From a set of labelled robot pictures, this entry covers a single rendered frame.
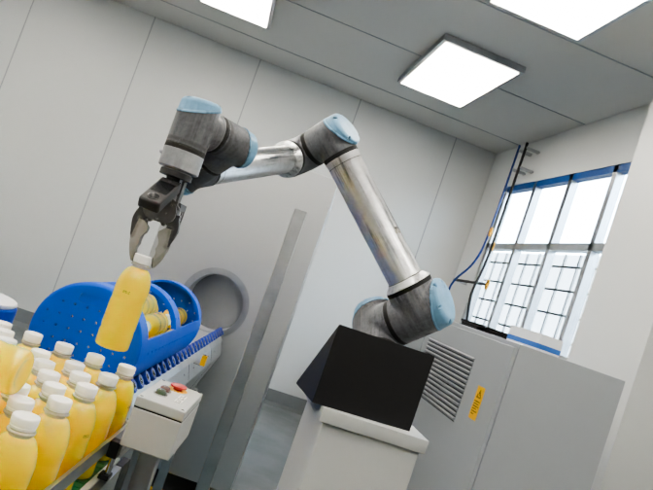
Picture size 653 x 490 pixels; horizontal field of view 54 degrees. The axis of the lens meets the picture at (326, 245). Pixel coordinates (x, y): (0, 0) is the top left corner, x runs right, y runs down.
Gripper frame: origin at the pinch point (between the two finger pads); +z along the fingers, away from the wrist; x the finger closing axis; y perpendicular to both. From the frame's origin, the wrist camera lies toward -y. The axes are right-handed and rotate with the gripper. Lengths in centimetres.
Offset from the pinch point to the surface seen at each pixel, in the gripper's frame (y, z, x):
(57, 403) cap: -33.8, 24.1, -3.4
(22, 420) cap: -46, 24, -3
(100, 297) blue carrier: 23.6, 14.0, 12.7
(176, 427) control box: -12.6, 27.7, -20.1
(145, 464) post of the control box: -4.7, 39.1, -15.7
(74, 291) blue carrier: 23.7, 14.7, 19.3
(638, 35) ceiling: 231, -204, -172
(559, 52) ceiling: 286, -204, -145
